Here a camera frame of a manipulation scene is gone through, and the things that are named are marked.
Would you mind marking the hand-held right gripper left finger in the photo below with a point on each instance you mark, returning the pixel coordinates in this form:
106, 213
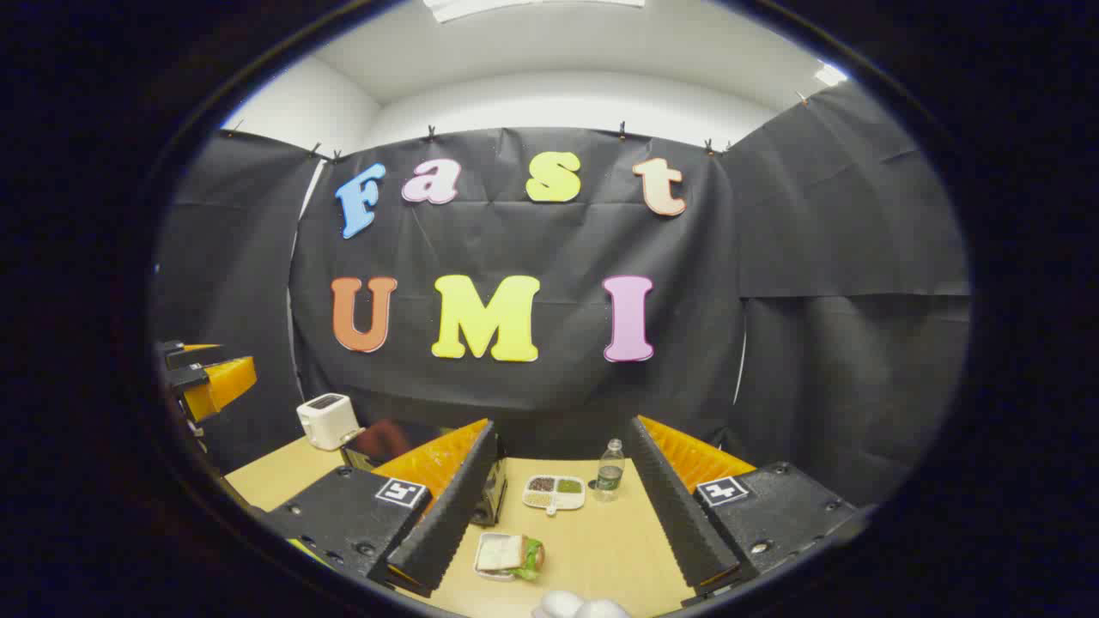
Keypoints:
453, 508

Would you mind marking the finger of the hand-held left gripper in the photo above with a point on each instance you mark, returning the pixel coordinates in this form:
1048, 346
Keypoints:
219, 384
191, 351

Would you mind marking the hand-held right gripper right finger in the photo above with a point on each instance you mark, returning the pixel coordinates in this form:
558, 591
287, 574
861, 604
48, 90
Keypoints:
678, 515

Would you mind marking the lettuce sandwich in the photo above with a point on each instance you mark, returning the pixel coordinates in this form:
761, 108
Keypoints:
502, 554

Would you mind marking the clear plastic water bottle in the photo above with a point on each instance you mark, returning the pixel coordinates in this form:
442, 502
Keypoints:
610, 481

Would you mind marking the white divided snack plate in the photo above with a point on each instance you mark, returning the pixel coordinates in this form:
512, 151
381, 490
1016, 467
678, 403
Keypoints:
554, 495

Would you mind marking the white toaster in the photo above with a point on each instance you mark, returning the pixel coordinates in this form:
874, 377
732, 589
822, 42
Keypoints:
329, 425

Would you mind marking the ceiling light panel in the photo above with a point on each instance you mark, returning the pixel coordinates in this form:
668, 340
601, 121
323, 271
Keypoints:
830, 75
532, 7

